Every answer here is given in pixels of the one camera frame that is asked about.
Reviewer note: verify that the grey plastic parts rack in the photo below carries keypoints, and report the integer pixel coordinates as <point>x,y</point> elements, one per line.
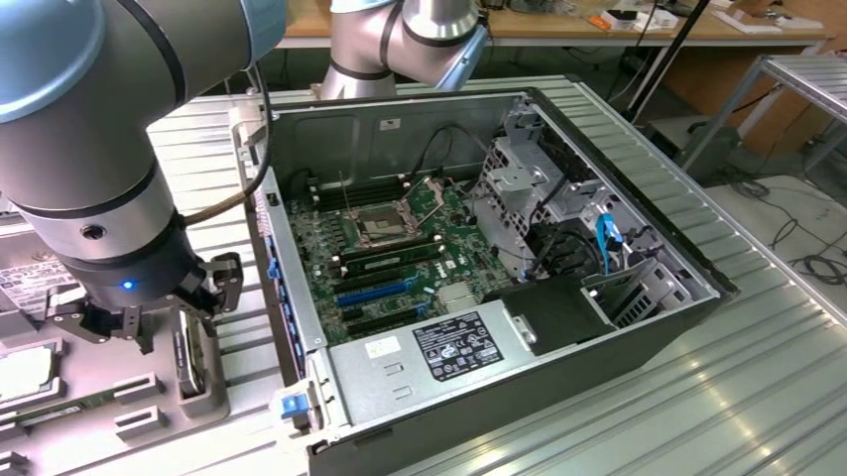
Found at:
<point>79,377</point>

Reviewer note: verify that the black plastic shroud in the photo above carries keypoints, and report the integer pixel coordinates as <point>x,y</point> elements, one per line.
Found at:
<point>556,317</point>

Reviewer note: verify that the white flat item on desk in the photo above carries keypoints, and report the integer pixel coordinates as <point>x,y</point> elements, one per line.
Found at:
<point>747,22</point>

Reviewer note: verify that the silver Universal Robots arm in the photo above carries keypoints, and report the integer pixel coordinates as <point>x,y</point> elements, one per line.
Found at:
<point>79,124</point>

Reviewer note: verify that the brown wooden cabinet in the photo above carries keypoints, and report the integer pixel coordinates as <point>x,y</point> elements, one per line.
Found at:
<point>702,69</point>

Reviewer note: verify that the wrist camera box with bracket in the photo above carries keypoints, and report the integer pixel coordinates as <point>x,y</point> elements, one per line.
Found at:
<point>224,282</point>

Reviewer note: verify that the silver slotted disk bay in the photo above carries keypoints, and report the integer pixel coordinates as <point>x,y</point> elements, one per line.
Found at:
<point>651,292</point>

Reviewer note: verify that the CPU socket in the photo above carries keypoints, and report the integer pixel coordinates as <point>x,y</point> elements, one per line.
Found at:
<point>380,225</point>

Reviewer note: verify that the long blue expansion slot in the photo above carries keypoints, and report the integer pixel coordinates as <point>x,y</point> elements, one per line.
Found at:
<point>371,296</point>

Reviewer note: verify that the green RAM stick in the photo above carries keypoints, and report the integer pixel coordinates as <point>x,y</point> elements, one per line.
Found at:
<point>59,409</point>

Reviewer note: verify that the black slanted pole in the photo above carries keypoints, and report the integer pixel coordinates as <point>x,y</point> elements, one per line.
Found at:
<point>670,54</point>

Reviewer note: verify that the metal slat frame table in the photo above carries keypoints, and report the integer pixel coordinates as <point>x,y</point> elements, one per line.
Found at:
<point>814,79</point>

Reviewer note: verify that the black Nvidia graphics card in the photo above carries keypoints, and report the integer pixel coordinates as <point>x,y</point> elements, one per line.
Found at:
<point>192,357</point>

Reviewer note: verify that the open black PC case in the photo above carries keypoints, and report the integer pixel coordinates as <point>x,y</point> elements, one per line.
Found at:
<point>595,377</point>

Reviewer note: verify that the wooden desk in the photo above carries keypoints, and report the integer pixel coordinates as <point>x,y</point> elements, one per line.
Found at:
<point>543,25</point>

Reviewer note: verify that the silver hard disk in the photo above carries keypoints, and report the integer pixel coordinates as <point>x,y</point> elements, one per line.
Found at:
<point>27,282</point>

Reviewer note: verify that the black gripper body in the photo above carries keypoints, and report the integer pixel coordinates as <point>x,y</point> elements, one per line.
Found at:
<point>132,277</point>

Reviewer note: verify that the small silver chipset heatsink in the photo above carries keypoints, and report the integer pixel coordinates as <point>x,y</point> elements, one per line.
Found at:
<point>456,296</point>

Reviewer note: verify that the blue case latch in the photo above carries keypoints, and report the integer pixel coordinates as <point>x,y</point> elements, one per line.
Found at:
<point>292,407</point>

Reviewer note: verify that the silver perforated disk bay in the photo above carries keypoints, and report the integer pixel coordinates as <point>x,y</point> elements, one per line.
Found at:
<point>523,198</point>

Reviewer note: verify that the silver CPU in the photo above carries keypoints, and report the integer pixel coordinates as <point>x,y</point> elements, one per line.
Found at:
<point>23,372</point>

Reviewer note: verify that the green motherboard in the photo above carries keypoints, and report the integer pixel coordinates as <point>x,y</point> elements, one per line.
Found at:
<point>476,258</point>

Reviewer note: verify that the metal socket cover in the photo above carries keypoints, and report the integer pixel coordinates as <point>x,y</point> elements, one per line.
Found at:
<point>427,203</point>

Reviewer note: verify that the silver power supply with label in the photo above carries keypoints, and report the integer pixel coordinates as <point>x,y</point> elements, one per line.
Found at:
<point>371,382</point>

